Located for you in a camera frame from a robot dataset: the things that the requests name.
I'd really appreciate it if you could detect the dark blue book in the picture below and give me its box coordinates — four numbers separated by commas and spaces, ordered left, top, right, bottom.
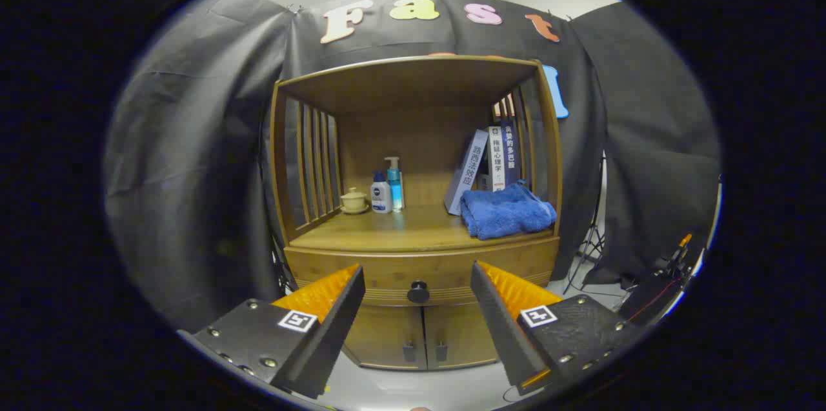
502, 121, 521, 186

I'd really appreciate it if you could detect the white bottle with blue cap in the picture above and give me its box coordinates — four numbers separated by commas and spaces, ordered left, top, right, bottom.
370, 170, 393, 214

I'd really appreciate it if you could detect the blue pump bottle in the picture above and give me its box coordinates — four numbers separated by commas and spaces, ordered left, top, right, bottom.
385, 156, 405, 212

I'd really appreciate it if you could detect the grey book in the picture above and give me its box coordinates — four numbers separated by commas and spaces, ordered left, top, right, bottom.
444, 129, 490, 216

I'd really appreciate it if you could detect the wooden cabinet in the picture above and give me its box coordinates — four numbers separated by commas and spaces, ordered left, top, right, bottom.
270, 55, 563, 372

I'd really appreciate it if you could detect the wooden cabinet door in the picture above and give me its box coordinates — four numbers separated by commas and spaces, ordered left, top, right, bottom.
342, 305, 427, 371
423, 301, 501, 370

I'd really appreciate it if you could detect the wooden countertop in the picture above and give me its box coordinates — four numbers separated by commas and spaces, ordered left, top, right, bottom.
290, 203, 556, 254

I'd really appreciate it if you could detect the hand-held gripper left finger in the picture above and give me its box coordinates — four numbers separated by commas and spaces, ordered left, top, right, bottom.
177, 264, 366, 400

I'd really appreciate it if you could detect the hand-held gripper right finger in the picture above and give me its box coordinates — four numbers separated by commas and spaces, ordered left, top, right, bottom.
470, 261, 640, 397

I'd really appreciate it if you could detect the blue towel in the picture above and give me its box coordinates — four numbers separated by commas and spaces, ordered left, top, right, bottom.
459, 180, 557, 241

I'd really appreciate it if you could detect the black tripod stand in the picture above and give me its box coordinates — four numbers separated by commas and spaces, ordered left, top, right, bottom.
563, 153, 607, 296

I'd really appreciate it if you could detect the wooden drawer with black knob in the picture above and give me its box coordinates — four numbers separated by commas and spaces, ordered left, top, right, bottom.
284, 237, 561, 307

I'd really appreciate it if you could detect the cream lidded tea cup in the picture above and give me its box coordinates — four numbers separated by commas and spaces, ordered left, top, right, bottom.
340, 187, 370, 215

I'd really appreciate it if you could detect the black equipment with orange tip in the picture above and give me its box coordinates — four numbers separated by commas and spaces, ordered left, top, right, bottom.
655, 234, 694, 276

